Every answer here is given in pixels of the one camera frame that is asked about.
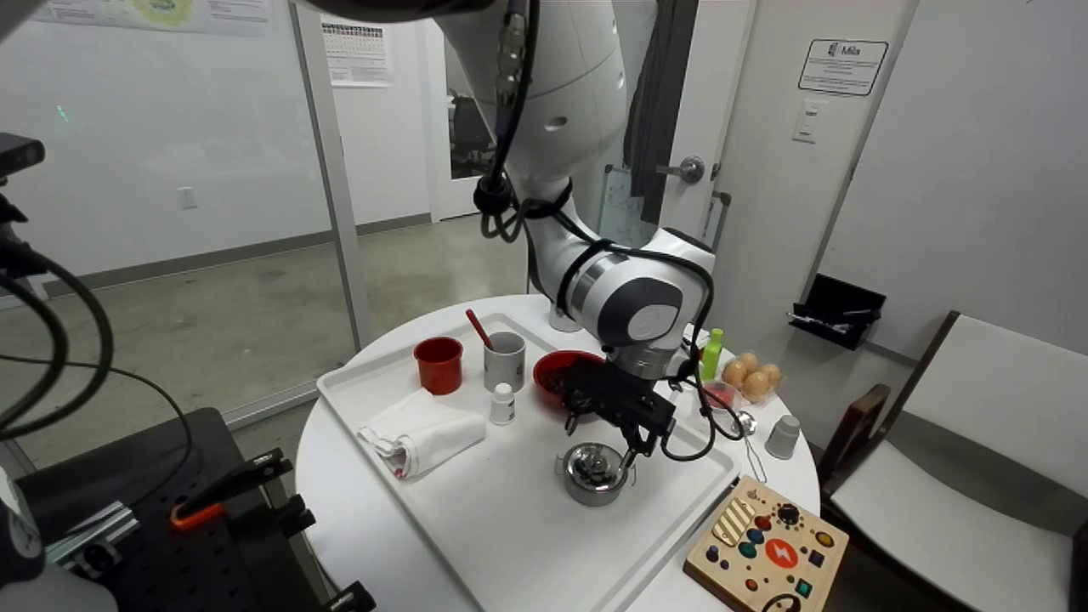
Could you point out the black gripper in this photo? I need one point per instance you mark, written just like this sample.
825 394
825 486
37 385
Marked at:
616 394

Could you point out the small steel pot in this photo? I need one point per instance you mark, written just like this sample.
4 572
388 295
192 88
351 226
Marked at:
595 494

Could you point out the white plastic tray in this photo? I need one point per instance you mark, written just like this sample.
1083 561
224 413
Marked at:
499 533

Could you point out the red bowl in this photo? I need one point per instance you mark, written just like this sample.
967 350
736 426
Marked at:
551 376

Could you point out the small white shaker bottle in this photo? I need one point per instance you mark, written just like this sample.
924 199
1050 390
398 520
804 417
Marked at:
506 407

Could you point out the clear cup with red content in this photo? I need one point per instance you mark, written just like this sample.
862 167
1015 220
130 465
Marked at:
721 394

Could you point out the grey mug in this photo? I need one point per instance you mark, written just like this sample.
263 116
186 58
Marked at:
506 367

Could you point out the green bottle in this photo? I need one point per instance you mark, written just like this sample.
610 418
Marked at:
711 362

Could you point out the metal spoon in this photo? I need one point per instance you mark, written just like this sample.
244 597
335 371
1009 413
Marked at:
747 424

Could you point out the red spoon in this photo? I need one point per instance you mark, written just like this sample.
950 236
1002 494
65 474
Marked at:
479 326

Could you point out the rolled white towel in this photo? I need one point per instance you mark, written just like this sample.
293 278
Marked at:
437 443

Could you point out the small grey cup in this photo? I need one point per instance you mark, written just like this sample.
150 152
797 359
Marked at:
785 441

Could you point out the wooden busy board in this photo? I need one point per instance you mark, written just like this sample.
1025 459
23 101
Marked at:
765 550

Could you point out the black floor bin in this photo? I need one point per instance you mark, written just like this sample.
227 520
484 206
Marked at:
839 307

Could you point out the dark hanging coat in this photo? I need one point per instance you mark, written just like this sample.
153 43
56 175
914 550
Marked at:
666 88

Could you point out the dark chair with white cushions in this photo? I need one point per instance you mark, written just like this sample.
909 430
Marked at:
999 385

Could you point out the white door sign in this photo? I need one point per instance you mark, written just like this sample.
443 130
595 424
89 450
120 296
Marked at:
846 70

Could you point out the white paper notice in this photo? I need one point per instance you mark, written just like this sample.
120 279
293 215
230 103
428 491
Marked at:
358 57

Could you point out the poster with green circle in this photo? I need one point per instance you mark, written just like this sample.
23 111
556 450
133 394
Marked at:
166 9

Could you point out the silver metal bracket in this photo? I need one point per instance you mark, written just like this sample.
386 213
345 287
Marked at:
89 533

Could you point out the black camera stand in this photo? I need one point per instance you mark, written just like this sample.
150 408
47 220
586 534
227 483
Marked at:
20 155

